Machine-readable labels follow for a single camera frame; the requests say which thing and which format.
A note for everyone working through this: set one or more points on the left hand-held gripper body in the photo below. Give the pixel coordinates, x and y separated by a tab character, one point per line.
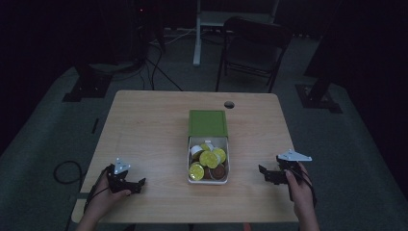
118	179

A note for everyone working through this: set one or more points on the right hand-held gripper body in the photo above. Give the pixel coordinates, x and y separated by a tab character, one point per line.
290	170

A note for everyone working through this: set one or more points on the white food container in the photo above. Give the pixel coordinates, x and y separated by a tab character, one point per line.
224	141

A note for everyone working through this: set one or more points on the green lid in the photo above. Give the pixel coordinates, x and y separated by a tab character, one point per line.
208	123

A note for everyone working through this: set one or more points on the person's right hand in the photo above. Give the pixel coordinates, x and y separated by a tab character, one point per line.
300	192

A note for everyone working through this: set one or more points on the person's left hand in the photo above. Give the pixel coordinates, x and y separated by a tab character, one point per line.
102	200

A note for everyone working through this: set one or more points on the small dark floor strip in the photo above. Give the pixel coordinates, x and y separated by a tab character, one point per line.
95	125

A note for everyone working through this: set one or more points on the pile of small capsule cups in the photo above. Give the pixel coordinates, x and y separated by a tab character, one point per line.
208	159

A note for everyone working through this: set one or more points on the black stand base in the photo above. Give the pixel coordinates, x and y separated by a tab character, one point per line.
88	86
317	97

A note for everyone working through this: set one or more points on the black folding chair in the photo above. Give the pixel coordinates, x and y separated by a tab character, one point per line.
253	48

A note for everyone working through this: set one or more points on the white desk frame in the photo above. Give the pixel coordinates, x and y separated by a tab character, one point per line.
197	38

